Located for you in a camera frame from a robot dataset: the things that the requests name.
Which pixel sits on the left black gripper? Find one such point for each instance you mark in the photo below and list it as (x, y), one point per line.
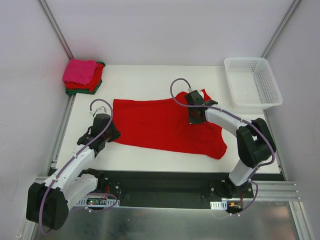
(113, 132)

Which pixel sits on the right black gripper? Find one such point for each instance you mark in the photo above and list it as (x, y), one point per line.
(208, 102)

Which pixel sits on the red t shirt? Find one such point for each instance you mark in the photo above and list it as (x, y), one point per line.
(93, 84)
(164, 125)

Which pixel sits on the white plastic basket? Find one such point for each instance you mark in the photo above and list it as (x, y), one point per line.
(252, 84)

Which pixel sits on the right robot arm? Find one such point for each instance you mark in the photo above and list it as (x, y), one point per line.
(254, 141)

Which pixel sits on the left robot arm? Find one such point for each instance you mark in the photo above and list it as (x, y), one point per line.
(49, 202)

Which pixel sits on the folded red t shirt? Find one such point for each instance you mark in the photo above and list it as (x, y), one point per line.
(93, 84)

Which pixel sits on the folded green t shirt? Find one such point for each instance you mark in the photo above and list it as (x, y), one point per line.
(78, 91)

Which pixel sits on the folded pink t shirt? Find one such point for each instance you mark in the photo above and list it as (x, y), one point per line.
(79, 71)

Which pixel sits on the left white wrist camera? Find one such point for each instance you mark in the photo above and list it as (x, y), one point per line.
(100, 110)

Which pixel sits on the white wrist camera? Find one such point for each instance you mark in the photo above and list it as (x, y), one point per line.
(200, 93)
(100, 110)

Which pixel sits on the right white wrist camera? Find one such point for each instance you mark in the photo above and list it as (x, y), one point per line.
(200, 93)

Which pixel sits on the left grey cable duct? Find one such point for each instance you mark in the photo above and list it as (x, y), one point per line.
(97, 202)

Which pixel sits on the grey cable duct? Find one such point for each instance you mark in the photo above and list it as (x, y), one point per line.
(219, 205)
(97, 202)

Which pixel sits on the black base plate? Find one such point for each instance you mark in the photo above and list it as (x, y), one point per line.
(178, 190)

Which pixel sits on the right grey cable duct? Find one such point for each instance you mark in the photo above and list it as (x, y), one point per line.
(219, 205)

